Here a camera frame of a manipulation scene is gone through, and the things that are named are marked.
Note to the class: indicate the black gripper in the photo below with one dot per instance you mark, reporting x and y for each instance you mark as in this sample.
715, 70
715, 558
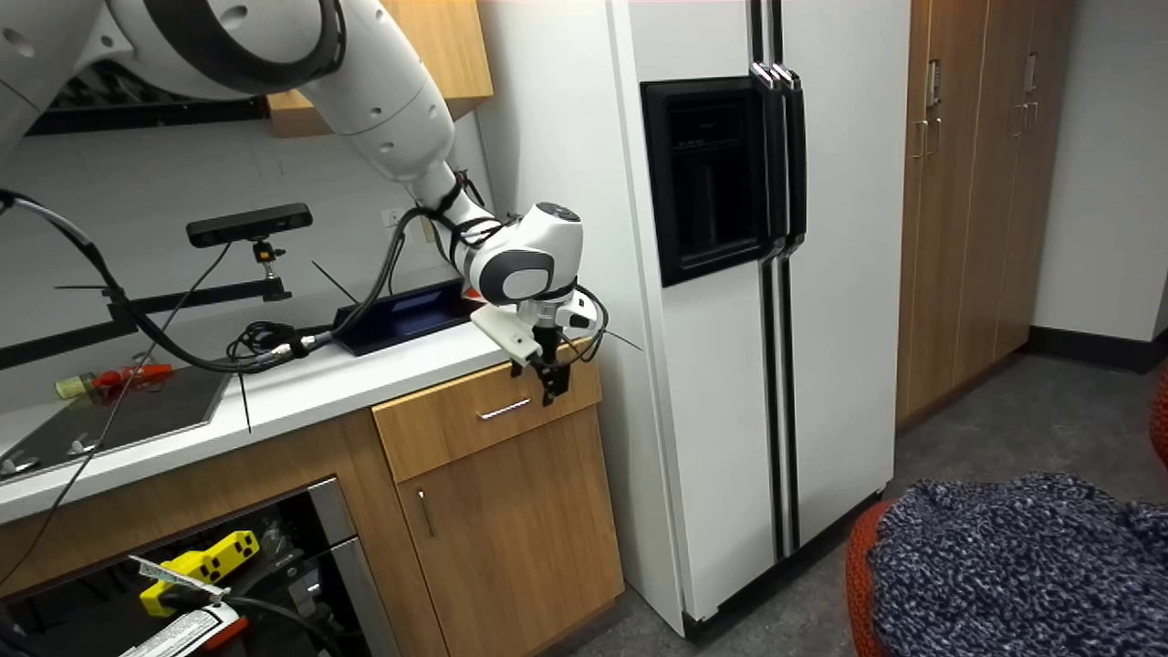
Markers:
551, 346

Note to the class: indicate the black stereo camera bar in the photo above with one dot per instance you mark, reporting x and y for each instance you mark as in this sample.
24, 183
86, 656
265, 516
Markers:
249, 224

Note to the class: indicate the black ice water dispenser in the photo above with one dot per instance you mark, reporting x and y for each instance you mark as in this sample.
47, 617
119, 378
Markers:
715, 168

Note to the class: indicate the wooden kitchen unit frame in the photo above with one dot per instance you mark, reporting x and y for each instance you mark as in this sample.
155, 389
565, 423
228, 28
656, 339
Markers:
186, 488

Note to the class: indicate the yellow power plug block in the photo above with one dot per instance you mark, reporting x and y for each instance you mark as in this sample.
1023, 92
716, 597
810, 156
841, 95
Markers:
203, 567

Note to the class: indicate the dark blue flat tray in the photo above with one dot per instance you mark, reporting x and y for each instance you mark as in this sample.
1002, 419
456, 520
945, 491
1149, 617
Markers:
405, 319

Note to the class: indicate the black flat mat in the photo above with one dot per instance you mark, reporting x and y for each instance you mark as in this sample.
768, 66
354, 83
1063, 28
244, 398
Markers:
121, 423

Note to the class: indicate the blue knit sweater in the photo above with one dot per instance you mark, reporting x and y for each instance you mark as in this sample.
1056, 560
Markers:
1023, 571

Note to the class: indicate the wooden base cabinet door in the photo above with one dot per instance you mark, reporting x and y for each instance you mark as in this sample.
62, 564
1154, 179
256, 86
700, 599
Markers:
515, 535

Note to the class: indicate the orange office chair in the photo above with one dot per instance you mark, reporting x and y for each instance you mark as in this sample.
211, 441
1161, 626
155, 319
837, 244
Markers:
862, 584

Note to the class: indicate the white refrigerator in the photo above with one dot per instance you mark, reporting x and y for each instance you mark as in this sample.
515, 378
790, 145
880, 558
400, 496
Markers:
841, 244

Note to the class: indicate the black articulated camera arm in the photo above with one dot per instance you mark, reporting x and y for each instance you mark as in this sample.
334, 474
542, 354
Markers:
186, 300

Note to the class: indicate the black slatted range hood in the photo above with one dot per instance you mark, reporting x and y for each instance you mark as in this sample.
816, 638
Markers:
135, 103

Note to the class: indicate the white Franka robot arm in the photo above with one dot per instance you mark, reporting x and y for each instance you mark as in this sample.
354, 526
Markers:
378, 95

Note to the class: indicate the wooden wall cabinet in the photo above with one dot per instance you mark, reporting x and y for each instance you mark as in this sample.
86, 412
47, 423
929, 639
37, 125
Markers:
469, 43

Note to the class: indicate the white kitchen countertop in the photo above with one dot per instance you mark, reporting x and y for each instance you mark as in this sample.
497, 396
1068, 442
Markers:
315, 389

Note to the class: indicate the tall wooden cabinet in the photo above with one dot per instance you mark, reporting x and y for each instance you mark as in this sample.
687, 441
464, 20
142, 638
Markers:
974, 205

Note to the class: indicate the stainless appliance front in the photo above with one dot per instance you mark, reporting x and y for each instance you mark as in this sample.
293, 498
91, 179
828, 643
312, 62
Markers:
350, 560

